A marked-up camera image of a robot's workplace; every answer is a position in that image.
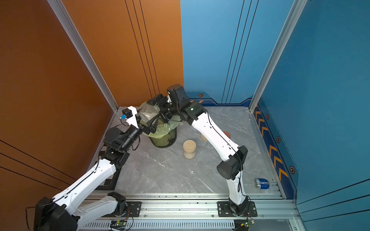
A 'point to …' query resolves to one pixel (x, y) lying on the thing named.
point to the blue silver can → (261, 183)
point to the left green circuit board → (118, 224)
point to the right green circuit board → (248, 223)
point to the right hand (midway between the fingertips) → (150, 107)
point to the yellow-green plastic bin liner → (165, 128)
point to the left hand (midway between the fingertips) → (151, 110)
